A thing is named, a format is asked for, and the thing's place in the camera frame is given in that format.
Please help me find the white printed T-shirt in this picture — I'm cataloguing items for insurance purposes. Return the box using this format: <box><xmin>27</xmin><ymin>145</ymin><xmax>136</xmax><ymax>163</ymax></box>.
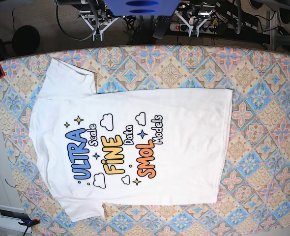
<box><xmin>29</xmin><ymin>59</ymin><xmax>233</xmax><ymax>222</ymax></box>

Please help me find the white wall socket box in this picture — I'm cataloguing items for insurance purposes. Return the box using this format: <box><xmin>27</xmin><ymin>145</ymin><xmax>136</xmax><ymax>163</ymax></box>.
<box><xmin>0</xmin><ymin>205</ymin><xmax>30</xmax><ymax>233</ymax></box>

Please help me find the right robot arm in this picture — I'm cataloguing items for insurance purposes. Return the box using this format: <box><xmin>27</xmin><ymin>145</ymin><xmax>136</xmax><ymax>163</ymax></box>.
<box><xmin>54</xmin><ymin>0</ymin><xmax>119</xmax><ymax>41</ymax></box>

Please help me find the black round stool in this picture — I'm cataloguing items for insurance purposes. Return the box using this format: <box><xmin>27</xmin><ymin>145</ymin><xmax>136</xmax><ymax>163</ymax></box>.
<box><xmin>12</xmin><ymin>25</ymin><xmax>40</xmax><ymax>56</ymax></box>

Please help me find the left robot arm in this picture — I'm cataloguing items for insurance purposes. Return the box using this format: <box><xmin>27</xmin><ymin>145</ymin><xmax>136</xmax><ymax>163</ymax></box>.
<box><xmin>174</xmin><ymin>0</ymin><xmax>220</xmax><ymax>37</ymax></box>

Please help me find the black power strip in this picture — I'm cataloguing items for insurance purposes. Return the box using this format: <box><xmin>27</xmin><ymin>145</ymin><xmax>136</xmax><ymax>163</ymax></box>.
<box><xmin>169</xmin><ymin>21</ymin><xmax>217</xmax><ymax>34</ymax></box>

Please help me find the patterned tablecloth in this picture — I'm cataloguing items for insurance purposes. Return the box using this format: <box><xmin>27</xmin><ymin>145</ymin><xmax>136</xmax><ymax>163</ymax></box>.
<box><xmin>0</xmin><ymin>46</ymin><xmax>290</xmax><ymax>236</ymax></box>

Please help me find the blue orange clamp lower left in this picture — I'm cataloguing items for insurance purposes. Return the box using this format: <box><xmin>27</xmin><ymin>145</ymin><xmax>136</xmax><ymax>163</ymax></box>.
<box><xmin>0</xmin><ymin>216</ymin><xmax>40</xmax><ymax>228</ymax></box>

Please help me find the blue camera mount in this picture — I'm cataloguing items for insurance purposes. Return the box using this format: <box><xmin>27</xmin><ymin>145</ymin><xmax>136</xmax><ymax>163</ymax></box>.
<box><xmin>104</xmin><ymin>0</ymin><xmax>180</xmax><ymax>16</ymax></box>

